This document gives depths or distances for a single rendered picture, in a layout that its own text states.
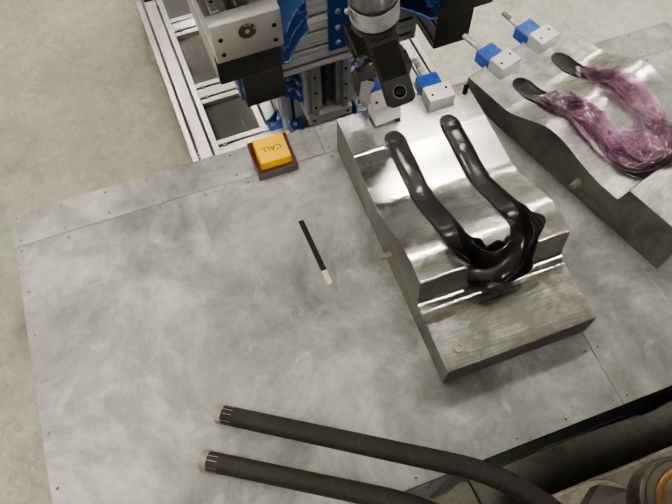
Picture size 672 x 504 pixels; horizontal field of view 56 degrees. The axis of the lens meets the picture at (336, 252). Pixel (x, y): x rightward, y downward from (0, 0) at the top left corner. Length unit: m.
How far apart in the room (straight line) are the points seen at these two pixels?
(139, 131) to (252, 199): 1.26
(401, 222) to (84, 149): 1.59
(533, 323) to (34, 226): 0.90
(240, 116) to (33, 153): 0.79
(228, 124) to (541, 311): 1.31
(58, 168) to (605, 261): 1.83
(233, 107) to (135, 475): 1.36
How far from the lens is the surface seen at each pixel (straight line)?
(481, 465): 0.92
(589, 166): 1.22
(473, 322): 1.04
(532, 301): 1.08
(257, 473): 0.99
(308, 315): 1.09
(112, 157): 2.38
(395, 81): 1.01
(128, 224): 1.23
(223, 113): 2.12
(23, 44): 2.88
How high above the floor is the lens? 1.81
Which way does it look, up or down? 63 degrees down
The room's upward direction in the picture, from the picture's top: 2 degrees counter-clockwise
